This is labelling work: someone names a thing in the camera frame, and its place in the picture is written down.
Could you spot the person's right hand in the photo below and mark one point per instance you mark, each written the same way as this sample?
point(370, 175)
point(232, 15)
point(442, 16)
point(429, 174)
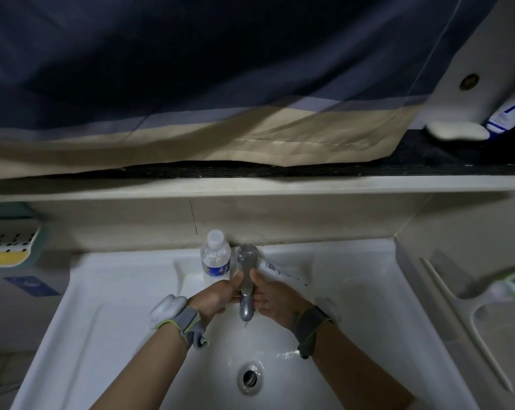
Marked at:
point(283, 301)

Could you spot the person's left hand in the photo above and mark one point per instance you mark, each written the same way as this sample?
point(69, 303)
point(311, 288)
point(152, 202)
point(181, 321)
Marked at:
point(212, 296)

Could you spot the person's left thumb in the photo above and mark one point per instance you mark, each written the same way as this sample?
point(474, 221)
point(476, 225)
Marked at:
point(237, 282)

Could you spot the person's right thumb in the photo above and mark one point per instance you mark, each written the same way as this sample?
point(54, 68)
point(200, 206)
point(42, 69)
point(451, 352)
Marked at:
point(260, 287)

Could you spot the chrome sink faucet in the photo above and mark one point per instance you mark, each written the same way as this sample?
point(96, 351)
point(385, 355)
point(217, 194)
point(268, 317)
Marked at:
point(247, 262)

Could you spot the person's left forearm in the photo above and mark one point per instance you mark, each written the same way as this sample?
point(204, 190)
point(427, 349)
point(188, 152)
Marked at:
point(148, 371)

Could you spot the person's right forearm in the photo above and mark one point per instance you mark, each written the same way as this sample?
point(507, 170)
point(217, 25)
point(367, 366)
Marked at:
point(355, 371)

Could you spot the white squeeze tube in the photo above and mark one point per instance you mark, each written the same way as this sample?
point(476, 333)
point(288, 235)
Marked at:
point(283, 271)

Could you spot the clear plastic water bottle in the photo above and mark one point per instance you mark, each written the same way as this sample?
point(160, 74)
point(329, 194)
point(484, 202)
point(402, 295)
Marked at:
point(215, 260)

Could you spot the grey wristband with green trim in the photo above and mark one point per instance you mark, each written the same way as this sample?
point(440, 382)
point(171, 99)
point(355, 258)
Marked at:
point(188, 323)
point(307, 333)

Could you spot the white wrist tracker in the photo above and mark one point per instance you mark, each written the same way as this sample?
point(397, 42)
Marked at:
point(167, 310)
point(330, 307)

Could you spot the metal sink drain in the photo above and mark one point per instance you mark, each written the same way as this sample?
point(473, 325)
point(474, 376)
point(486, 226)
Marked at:
point(250, 377)

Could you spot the white ceramic sink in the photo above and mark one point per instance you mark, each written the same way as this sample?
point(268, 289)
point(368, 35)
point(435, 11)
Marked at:
point(112, 320)

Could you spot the dark blue and beige curtain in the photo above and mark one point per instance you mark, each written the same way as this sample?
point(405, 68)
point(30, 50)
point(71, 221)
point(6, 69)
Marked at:
point(197, 81)

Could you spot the blue sticker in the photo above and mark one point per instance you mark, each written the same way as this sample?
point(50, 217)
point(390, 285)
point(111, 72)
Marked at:
point(31, 286)

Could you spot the white squeegee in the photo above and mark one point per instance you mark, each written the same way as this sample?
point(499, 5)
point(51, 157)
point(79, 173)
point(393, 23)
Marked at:
point(466, 315)

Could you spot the green and white soap rack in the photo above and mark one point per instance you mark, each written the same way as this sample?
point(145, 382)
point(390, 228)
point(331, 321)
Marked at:
point(10, 228)

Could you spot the yellow sponge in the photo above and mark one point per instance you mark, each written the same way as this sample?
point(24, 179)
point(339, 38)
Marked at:
point(3, 256)

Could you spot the white soap bar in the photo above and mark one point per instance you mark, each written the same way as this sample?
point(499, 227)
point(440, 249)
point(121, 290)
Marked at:
point(456, 130)

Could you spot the blue and white tube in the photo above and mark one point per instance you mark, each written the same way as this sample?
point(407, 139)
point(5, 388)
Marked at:
point(508, 113)

